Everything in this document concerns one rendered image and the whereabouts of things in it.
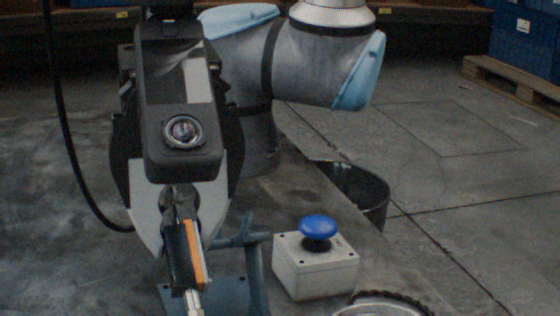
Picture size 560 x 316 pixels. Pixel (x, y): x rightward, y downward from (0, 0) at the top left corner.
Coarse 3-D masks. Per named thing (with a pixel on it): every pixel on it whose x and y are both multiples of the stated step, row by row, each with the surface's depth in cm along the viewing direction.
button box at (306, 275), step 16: (288, 240) 76; (304, 240) 75; (336, 240) 76; (272, 256) 78; (288, 256) 73; (304, 256) 73; (320, 256) 73; (336, 256) 73; (352, 256) 73; (288, 272) 73; (304, 272) 71; (320, 272) 72; (336, 272) 73; (352, 272) 74; (288, 288) 74; (304, 288) 72; (320, 288) 73; (336, 288) 74; (352, 288) 75
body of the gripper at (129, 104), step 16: (128, 0) 44; (144, 0) 43; (160, 0) 43; (176, 0) 43; (192, 0) 43; (144, 16) 49; (160, 16) 45; (176, 16) 46; (192, 16) 46; (128, 48) 52; (208, 48) 51; (128, 64) 48; (128, 80) 47; (224, 80) 47; (128, 96) 46; (224, 96) 47; (128, 112) 46; (224, 112) 48; (128, 128) 46; (224, 128) 48
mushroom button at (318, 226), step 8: (312, 216) 75; (320, 216) 75; (304, 224) 73; (312, 224) 73; (320, 224) 73; (328, 224) 73; (336, 224) 74; (304, 232) 73; (312, 232) 72; (320, 232) 72; (328, 232) 72; (336, 232) 73; (312, 240) 74; (320, 240) 74
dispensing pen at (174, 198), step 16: (176, 192) 54; (176, 208) 53; (176, 224) 51; (176, 240) 51; (176, 256) 50; (176, 272) 50; (192, 272) 50; (176, 288) 50; (192, 288) 51; (192, 304) 50
